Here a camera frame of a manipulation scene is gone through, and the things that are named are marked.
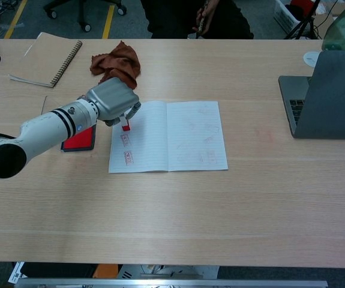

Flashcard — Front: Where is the white printed sheet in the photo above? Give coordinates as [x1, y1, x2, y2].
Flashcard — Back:
[8, 262, 25, 284]

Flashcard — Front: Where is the red object in basket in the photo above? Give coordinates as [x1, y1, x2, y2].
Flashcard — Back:
[290, 0, 314, 14]

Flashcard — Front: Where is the orange object under table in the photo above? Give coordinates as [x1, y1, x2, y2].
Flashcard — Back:
[93, 263, 119, 279]

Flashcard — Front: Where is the small red white stamp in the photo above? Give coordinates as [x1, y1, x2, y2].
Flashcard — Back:
[118, 115, 131, 132]

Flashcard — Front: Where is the open lined notebook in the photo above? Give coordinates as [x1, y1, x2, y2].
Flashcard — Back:
[108, 100, 229, 174]

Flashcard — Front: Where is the aluminium rail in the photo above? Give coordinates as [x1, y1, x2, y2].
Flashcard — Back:
[14, 279, 329, 288]

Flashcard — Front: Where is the brown crumpled cloth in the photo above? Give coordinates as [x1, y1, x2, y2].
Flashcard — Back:
[89, 40, 142, 91]

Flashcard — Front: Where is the cardboard box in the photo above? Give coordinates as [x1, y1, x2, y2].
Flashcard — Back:
[311, 2, 345, 40]

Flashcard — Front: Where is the white round desk grommet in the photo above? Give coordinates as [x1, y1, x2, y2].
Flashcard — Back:
[303, 50, 322, 67]

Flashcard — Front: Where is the kraft spiral notebook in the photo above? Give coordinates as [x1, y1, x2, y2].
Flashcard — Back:
[9, 31, 83, 89]

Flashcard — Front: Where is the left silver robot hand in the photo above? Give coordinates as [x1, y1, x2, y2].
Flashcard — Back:
[85, 77, 142, 127]

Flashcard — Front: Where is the black office chair base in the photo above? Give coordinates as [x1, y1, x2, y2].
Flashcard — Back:
[43, 0, 127, 33]

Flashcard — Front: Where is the black tripod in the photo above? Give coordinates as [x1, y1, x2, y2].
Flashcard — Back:
[284, 0, 323, 40]

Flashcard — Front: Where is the red ink pad clear lid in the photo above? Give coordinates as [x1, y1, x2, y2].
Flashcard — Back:
[41, 95, 97, 152]

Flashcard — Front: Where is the white plastic basket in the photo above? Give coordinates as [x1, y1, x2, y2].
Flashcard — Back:
[273, 0, 302, 34]

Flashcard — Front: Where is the grey laptop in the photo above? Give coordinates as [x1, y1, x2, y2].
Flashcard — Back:
[278, 50, 345, 140]

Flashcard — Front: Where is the green translucent plastic bottle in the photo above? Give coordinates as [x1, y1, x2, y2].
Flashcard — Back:
[321, 0, 345, 51]

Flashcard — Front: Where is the grey equipment under table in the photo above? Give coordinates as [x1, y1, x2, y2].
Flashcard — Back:
[118, 264, 220, 280]

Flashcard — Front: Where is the seated person in black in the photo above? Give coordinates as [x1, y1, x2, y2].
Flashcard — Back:
[140, 0, 254, 40]

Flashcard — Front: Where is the brown bead string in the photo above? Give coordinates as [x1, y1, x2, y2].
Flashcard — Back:
[197, 0, 211, 34]

